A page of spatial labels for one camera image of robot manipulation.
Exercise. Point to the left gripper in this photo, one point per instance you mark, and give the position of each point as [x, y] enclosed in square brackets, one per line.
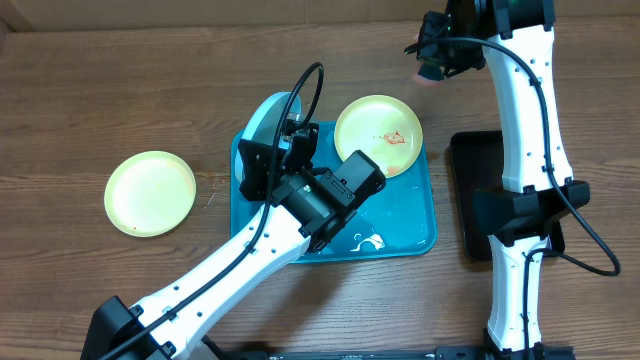
[255, 174]

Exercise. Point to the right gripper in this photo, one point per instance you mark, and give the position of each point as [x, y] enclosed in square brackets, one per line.
[427, 53]

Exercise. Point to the orange and dark green sponge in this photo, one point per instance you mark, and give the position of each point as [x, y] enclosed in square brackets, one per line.
[428, 75]

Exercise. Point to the yellow-green plate with ketchup swirl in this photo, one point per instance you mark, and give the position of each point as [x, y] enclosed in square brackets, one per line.
[149, 194]

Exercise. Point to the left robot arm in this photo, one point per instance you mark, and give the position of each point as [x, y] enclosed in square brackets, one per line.
[303, 209]

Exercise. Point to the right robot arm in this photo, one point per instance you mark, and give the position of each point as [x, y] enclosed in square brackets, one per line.
[513, 185]

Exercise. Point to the black rectangular tray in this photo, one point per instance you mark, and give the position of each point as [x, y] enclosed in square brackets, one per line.
[486, 208]

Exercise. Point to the teal plastic tray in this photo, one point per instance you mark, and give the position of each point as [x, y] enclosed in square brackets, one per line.
[398, 221]

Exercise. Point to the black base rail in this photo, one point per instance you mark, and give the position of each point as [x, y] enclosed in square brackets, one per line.
[439, 353]

